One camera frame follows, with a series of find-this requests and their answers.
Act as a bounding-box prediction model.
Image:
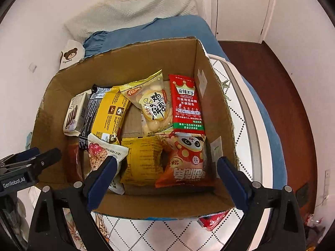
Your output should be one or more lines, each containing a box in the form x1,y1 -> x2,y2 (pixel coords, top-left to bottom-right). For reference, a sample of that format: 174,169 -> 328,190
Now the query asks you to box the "black snack packet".
79,84 -> 110,150

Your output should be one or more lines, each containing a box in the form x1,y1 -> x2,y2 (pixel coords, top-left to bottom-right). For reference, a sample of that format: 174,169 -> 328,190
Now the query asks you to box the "white packet red food picture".
87,133 -> 129,195

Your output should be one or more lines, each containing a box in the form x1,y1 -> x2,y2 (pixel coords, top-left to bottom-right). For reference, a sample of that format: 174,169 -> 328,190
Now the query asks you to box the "clear yellow biscuit packet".
120,70 -> 174,137

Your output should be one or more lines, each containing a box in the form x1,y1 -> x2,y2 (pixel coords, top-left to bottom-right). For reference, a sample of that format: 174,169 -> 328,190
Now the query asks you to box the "orange snack packet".
155,132 -> 218,189

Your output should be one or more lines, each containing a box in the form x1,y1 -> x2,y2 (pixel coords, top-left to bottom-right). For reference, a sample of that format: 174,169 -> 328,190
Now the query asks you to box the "small red snack packet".
197,210 -> 229,231

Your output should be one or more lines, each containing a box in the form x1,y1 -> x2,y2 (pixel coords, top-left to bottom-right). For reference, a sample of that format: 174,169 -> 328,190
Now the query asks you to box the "white power strip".
322,169 -> 331,206

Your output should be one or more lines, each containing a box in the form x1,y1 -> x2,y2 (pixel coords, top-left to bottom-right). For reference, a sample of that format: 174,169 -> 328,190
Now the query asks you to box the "white door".
216,0 -> 273,36

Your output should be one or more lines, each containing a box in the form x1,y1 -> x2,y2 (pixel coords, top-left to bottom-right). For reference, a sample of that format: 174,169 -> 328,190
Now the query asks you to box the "bear print pillow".
58,40 -> 85,70

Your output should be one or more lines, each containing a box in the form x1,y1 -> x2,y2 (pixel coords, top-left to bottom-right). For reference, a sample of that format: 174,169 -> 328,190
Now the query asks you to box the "long yellow snack packet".
90,86 -> 131,144

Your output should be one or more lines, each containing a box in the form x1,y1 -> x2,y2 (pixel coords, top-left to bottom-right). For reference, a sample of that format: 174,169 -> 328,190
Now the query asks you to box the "tall red snack packet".
168,74 -> 205,136

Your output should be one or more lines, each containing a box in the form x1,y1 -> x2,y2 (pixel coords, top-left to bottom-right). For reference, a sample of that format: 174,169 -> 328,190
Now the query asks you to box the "printed cardboard box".
30,37 -> 240,221

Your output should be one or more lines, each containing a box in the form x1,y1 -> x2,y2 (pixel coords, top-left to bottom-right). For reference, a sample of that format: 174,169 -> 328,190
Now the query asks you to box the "brown-red snack packet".
65,138 -> 84,183

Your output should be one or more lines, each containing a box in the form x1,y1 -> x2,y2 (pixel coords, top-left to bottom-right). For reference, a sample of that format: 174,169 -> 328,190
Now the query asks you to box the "white biscuit stick box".
62,89 -> 92,136

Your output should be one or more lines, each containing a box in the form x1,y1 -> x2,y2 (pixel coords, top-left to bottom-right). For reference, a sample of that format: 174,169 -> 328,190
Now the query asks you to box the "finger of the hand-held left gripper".
0,148 -> 40,168
16,148 -> 62,181

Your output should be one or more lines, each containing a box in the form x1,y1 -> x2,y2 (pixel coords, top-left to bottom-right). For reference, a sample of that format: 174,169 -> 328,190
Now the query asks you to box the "blue bed sheet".
207,26 -> 288,191

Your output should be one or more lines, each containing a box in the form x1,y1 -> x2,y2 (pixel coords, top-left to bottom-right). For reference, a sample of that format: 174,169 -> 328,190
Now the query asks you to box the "small colourful clutter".
304,212 -> 327,243

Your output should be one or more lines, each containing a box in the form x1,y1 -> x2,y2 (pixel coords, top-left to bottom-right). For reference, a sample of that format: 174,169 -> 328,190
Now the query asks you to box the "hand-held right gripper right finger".
217,157 -> 306,251

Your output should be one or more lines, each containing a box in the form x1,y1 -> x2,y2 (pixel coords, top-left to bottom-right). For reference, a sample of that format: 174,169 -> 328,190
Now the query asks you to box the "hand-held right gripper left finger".
27,156 -> 117,251

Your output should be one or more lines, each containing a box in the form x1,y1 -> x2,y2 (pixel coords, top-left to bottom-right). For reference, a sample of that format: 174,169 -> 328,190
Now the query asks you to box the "black floor item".
296,183 -> 309,198

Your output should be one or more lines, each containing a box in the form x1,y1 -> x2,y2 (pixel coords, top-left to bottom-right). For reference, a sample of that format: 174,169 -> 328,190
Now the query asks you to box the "blue ruffled pillow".
83,15 -> 218,58

